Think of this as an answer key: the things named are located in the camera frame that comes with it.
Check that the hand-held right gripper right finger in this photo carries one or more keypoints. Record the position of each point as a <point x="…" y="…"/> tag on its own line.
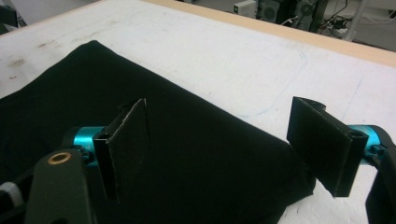
<point x="327" y="146"/>

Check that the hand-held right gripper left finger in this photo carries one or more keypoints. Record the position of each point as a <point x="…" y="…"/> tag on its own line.
<point x="124" y="149"/>

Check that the black cat print shirt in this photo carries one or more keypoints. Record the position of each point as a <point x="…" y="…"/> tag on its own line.
<point x="193" y="149"/>

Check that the white table mat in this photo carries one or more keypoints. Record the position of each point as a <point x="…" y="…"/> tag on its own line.
<point x="218" y="56"/>

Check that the black computer tower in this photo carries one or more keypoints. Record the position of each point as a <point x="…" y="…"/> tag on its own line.
<point x="306" y="14"/>
<point x="268" y="10"/>

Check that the white power supply box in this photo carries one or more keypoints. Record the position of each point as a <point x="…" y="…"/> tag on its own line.
<point x="245" y="8"/>

